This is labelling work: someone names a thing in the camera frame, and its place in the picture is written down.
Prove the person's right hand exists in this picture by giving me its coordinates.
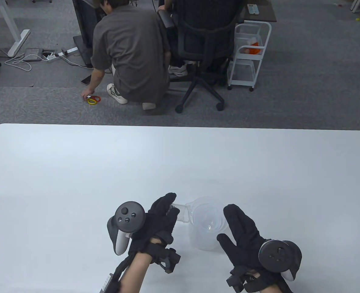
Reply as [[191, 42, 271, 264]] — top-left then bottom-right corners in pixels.
[[217, 204, 268, 271]]

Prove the person's left hand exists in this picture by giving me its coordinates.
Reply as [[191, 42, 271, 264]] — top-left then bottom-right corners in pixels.
[[128, 192, 180, 256]]

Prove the smallest clear plastic beaker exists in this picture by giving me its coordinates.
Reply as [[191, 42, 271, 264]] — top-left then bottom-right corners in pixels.
[[170, 202, 190, 223]]

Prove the large clear plastic beaker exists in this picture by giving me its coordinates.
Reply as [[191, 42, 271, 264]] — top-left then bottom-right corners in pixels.
[[192, 202, 229, 241]]

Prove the medium clear plastic beaker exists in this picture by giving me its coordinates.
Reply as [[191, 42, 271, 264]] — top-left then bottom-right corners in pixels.
[[196, 207, 226, 235]]

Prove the largest clear plastic beaker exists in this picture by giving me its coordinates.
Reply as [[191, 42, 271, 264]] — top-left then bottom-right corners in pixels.
[[186, 196, 231, 251]]

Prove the person's left forearm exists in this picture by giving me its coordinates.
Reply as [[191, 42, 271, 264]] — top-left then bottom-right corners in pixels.
[[119, 252, 153, 293]]

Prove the black and white controller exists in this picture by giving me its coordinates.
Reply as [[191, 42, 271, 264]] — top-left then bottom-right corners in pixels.
[[107, 201, 146, 256], [258, 240, 302, 281]]

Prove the black office chair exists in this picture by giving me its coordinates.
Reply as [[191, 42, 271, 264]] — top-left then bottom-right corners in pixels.
[[157, 9, 243, 114]]

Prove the orange and white object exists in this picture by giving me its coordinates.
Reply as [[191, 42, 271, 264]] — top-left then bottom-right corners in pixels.
[[244, 37, 264, 55]]

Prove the white power strip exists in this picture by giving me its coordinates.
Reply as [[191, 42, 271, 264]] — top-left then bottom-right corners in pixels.
[[57, 46, 78, 57]]

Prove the black floor stand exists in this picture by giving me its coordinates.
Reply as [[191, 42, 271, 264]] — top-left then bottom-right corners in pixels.
[[72, 0, 103, 68]]

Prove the dark brown desk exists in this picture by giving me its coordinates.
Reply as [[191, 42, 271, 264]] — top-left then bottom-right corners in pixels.
[[243, 0, 277, 23]]

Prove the white office desk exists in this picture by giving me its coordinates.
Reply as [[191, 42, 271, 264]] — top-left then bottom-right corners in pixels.
[[0, 0, 31, 57]]

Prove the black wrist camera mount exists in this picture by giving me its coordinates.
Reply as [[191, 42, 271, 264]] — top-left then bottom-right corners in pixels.
[[226, 269, 244, 292], [151, 247, 181, 273]]

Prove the black glove cable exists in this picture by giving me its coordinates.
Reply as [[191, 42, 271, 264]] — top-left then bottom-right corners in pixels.
[[99, 255, 131, 293]]

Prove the white cable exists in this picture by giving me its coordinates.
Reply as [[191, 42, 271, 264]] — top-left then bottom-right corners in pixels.
[[5, 53, 32, 72]]

